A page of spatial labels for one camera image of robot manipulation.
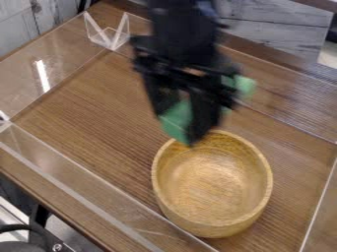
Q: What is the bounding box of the brown wooden bowl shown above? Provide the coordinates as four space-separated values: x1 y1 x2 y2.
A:
151 130 274 238

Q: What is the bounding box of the black cable under table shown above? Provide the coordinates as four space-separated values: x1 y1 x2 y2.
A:
0 223 44 252

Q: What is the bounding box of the black table leg bracket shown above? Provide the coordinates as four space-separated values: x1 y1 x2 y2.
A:
28 204 75 252

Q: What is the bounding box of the green rectangular block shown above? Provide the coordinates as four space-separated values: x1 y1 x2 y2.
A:
159 75 256 146

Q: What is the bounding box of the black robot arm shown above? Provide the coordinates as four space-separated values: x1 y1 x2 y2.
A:
130 0 240 146

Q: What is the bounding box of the clear acrylic corner bracket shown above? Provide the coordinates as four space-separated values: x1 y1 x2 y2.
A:
83 12 130 51

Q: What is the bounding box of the clear acrylic front wall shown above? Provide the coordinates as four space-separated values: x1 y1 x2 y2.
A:
0 121 217 252

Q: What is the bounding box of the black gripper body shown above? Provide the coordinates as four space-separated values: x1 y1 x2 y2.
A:
129 32 242 109

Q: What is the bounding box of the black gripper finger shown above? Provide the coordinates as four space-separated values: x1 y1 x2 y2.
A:
142 74 181 117
189 89 221 146

